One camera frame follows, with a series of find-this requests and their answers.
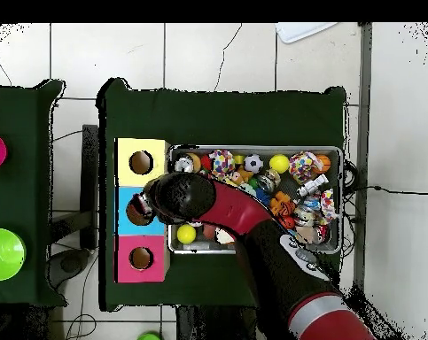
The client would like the mint waffle cloth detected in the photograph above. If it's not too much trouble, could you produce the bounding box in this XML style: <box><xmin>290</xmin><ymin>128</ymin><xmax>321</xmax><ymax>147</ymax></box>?
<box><xmin>239</xmin><ymin>182</ymin><xmax>258</xmax><ymax>198</ymax></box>

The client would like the smooth yellow ball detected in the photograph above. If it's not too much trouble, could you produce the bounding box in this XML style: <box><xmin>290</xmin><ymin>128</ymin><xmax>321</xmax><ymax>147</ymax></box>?
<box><xmin>175</xmin><ymin>224</ymin><xmax>198</xmax><ymax>245</ymax></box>

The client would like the black and white can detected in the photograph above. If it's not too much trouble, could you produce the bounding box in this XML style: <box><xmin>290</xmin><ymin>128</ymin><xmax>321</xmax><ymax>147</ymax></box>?
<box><xmin>173</xmin><ymin>154</ymin><xmax>195</xmax><ymax>174</ymax></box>

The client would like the polka dot cloth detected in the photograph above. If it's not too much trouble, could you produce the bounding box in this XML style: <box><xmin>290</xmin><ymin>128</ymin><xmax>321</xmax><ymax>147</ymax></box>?
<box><xmin>208</xmin><ymin>149</ymin><xmax>236</xmax><ymax>181</ymax></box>

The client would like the small soccer ball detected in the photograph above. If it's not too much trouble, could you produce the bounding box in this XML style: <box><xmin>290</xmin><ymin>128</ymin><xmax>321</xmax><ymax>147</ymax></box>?
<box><xmin>243</xmin><ymin>153</ymin><xmax>264</xmax><ymax>174</ymax></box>

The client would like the yellow tennis-style ball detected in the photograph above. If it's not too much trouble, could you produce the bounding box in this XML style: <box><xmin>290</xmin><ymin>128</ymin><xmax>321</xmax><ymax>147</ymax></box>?
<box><xmin>268</xmin><ymin>153</ymin><xmax>291</xmax><ymax>174</ymax></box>

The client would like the dark green side table cloth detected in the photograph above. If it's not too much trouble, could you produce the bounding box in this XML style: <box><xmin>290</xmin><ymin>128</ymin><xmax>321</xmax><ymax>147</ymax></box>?
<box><xmin>0</xmin><ymin>79</ymin><xmax>67</xmax><ymax>307</ymax></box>

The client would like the small orange basketball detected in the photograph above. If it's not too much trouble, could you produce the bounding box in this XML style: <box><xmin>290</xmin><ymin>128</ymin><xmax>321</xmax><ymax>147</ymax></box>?
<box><xmin>315</xmin><ymin>154</ymin><xmax>332</xmax><ymax>174</ymax></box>

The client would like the white tray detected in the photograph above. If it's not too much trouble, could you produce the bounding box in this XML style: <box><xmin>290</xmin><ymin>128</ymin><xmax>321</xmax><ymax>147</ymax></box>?
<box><xmin>275</xmin><ymin>22</ymin><xmax>339</xmax><ymax>44</ymax></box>

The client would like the shallow wire mesh bin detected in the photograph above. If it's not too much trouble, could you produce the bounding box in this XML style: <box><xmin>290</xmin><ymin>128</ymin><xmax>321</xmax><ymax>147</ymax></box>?
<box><xmin>167</xmin><ymin>143</ymin><xmax>343</xmax><ymax>255</ymax></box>

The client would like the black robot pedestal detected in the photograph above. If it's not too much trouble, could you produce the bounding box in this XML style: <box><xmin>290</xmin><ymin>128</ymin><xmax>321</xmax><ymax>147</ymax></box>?
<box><xmin>175</xmin><ymin>305</ymin><xmax>259</xmax><ymax>340</ymax></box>

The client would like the black cable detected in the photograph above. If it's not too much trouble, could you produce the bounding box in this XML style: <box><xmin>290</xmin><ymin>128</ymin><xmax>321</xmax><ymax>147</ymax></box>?
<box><xmin>344</xmin><ymin>184</ymin><xmax>428</xmax><ymax>196</ymax></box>

